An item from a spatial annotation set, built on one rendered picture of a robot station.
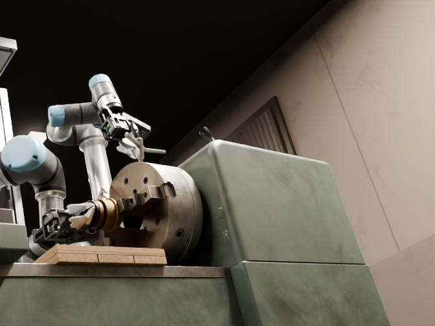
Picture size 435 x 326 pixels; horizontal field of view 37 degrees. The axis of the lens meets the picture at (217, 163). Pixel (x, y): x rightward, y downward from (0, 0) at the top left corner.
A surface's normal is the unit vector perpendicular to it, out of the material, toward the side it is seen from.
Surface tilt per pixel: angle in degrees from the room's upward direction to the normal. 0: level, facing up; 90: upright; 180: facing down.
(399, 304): 90
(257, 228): 90
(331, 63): 90
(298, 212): 90
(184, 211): 109
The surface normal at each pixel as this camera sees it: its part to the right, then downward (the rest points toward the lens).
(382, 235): -0.78, -0.07
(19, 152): -0.10, -0.42
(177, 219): 0.70, -0.01
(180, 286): 0.66, -0.47
